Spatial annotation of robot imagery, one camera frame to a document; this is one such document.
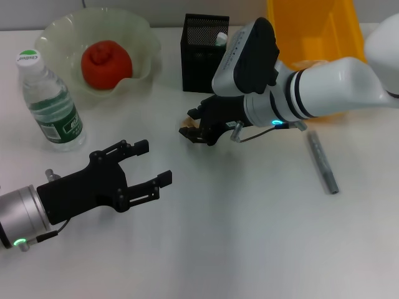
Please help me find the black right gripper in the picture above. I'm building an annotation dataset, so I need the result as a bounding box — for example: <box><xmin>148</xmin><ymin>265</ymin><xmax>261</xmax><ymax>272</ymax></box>
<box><xmin>178</xmin><ymin>94</ymin><xmax>251</xmax><ymax>147</ymax></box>

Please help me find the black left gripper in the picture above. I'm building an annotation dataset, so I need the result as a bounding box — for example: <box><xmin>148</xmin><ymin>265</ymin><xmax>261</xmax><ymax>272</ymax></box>
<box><xmin>36</xmin><ymin>139</ymin><xmax>174</xmax><ymax>226</ymax></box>

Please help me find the green pen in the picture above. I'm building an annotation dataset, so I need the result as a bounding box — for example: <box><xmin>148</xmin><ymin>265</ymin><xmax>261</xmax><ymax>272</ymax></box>
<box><xmin>214</xmin><ymin>31</ymin><xmax>229</xmax><ymax>48</ymax></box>

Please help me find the clear green-label water bottle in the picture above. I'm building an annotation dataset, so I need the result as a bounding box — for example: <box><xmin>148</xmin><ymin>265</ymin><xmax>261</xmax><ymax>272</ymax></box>
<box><xmin>15</xmin><ymin>48</ymin><xmax>88</xmax><ymax>153</ymax></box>

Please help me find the white paper ball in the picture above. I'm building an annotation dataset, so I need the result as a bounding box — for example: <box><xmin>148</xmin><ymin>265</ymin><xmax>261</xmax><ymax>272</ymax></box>
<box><xmin>291</xmin><ymin>58</ymin><xmax>329</xmax><ymax>72</ymax></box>

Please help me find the grey marker pen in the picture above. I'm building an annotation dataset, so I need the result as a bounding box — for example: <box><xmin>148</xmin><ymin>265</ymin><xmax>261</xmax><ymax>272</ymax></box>
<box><xmin>306</xmin><ymin>130</ymin><xmax>341</xmax><ymax>196</ymax></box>

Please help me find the black mesh pen holder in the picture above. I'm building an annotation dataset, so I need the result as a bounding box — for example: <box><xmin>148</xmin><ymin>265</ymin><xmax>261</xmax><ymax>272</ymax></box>
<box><xmin>180</xmin><ymin>12</ymin><xmax>231</xmax><ymax>93</ymax></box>

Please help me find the pale green glass fruit plate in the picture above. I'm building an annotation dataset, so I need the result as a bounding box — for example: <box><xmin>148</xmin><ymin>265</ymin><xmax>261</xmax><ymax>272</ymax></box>
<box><xmin>33</xmin><ymin>7</ymin><xmax>162</xmax><ymax>110</ymax></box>

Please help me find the yellow plastic bin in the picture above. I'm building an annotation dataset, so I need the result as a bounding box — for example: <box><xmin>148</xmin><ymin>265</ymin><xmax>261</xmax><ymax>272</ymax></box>
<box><xmin>266</xmin><ymin>0</ymin><xmax>369</xmax><ymax>121</ymax></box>

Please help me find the right gripper cable with plug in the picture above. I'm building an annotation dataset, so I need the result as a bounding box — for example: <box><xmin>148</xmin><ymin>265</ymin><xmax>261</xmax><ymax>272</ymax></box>
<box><xmin>229</xmin><ymin>119</ymin><xmax>309</xmax><ymax>145</ymax></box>

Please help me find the gripper cable with plug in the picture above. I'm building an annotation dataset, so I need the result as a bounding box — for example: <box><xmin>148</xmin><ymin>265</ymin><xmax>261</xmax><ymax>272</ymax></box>
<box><xmin>229</xmin><ymin>119</ymin><xmax>309</xmax><ymax>145</ymax></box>
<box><xmin>14</xmin><ymin>168</ymin><xmax>72</xmax><ymax>253</ymax></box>

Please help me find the left gripper cable with plug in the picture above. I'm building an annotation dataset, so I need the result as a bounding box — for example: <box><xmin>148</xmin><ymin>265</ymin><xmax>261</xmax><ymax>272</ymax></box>
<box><xmin>14</xmin><ymin>168</ymin><xmax>72</xmax><ymax>253</ymax></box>

